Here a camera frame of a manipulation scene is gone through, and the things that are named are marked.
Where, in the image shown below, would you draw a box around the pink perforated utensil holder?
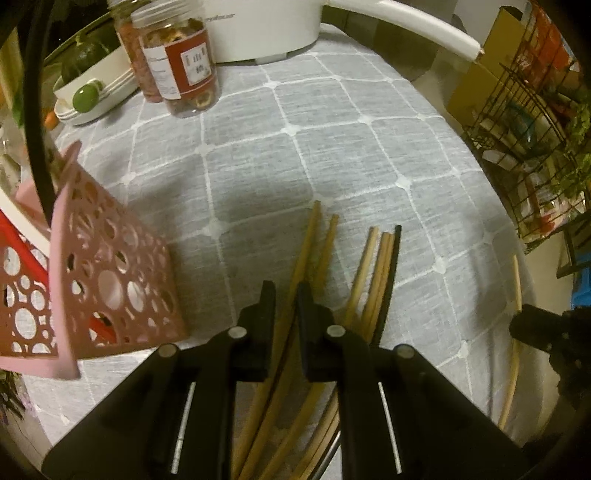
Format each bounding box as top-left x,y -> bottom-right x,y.
1,142 -> 187,380

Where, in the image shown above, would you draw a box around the black chopstick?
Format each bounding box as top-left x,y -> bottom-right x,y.
311,225 -> 402,479

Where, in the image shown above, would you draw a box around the grey checked tablecloth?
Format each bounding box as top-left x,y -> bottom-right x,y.
22,22 -> 539,480

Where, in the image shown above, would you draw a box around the red plastic spoon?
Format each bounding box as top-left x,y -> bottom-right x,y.
0,213 -> 116,344

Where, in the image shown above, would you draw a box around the dark green squash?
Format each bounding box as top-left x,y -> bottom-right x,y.
61,38 -> 109,84

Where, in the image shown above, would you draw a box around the labelled dried fruit jar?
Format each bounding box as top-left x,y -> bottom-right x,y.
131,0 -> 219,117

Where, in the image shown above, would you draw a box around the black wire rack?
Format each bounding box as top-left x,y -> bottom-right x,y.
465,1 -> 590,250

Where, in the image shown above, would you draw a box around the white stacked bowls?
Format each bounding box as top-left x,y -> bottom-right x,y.
53,46 -> 138,126

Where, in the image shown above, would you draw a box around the red spice jar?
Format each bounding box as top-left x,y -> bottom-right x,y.
107,0 -> 162,103

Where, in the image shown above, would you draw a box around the white electric cooking pot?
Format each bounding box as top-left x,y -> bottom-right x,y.
204,0 -> 484,63

